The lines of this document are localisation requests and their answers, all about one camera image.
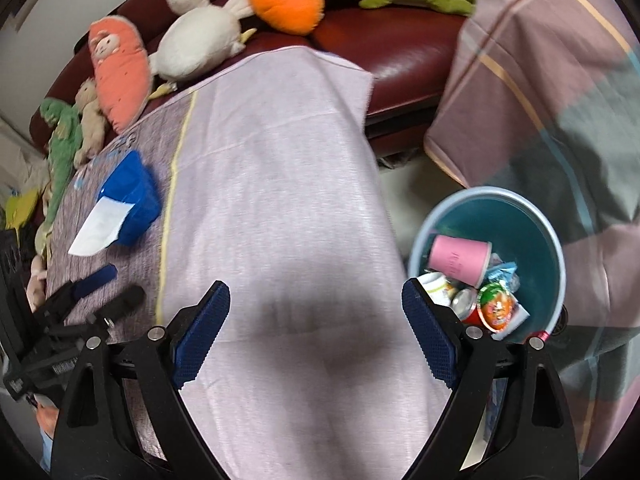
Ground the white paper napkin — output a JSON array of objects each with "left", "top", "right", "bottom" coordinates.
[{"left": 68, "top": 196, "right": 134, "bottom": 257}]

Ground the blue plastic tray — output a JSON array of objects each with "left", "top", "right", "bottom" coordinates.
[{"left": 98, "top": 150, "right": 162, "bottom": 247}]

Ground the silver red drink can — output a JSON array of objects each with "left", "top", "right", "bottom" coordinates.
[{"left": 450, "top": 287, "right": 482, "bottom": 326}]

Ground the pink paper cup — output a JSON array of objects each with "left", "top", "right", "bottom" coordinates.
[{"left": 427, "top": 234, "right": 492, "bottom": 288}]

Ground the light blue trash bin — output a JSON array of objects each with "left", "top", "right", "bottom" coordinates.
[{"left": 408, "top": 186, "right": 566, "bottom": 342}]

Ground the person's left hand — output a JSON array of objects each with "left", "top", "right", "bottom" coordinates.
[{"left": 36, "top": 404, "right": 60, "bottom": 439}]

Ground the yellow plush toy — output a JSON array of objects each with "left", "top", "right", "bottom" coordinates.
[{"left": 4, "top": 188, "right": 39, "bottom": 231}]

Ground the orange lid snack cup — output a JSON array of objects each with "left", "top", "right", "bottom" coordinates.
[{"left": 477, "top": 282, "right": 529, "bottom": 340}]

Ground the blue snack wrapper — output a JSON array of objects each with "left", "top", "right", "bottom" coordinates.
[{"left": 485, "top": 261, "right": 521, "bottom": 294}]

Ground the white paper cup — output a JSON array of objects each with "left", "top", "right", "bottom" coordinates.
[{"left": 418, "top": 272, "right": 458, "bottom": 307}]

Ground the green crocodile plush toy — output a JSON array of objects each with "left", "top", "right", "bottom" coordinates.
[{"left": 35, "top": 98, "right": 82, "bottom": 258}]

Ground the beige bear plush toy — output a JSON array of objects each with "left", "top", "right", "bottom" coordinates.
[{"left": 74, "top": 78, "right": 106, "bottom": 169}]

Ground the pink carrot plush toy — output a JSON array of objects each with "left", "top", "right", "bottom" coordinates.
[{"left": 89, "top": 15, "right": 153, "bottom": 134}]

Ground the white duck plush toy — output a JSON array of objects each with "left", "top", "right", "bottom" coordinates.
[{"left": 149, "top": 0, "right": 256, "bottom": 99}]

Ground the plaid blanket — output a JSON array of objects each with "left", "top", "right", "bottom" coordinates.
[{"left": 425, "top": 0, "right": 639, "bottom": 470}]

